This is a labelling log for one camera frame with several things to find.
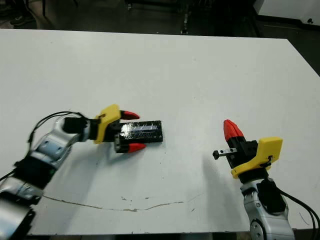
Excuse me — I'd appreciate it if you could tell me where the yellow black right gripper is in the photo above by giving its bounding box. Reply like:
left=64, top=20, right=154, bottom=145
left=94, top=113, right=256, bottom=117
left=212, top=119, right=284, bottom=182

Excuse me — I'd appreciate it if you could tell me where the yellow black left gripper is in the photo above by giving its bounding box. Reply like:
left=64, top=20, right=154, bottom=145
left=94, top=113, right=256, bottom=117
left=88, top=104, right=147, bottom=154

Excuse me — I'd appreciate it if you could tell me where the glossy black box lid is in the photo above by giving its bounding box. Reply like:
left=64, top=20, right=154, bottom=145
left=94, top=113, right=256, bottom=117
left=119, top=119, right=165, bottom=144

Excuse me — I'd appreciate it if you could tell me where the white cabinet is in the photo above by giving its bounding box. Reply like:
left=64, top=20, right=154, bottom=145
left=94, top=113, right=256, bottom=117
left=253, top=0, right=320, bottom=26

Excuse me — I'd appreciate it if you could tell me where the dark shoe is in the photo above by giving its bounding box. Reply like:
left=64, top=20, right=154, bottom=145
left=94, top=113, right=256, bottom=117
left=9, top=14, right=31, bottom=26

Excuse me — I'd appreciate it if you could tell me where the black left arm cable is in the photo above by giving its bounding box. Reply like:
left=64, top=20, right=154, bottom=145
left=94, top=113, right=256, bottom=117
left=0, top=111, right=88, bottom=182

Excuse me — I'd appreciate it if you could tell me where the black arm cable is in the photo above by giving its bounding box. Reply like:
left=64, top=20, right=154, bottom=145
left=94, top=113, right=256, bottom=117
left=277, top=189, right=320, bottom=227
left=0, top=111, right=88, bottom=182

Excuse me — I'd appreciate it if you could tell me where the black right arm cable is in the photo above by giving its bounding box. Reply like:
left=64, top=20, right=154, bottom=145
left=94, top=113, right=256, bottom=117
left=277, top=189, right=320, bottom=227

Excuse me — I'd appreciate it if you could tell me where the dark metal stand post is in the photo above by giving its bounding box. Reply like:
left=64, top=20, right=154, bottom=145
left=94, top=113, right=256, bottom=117
left=179, top=12, right=190, bottom=35

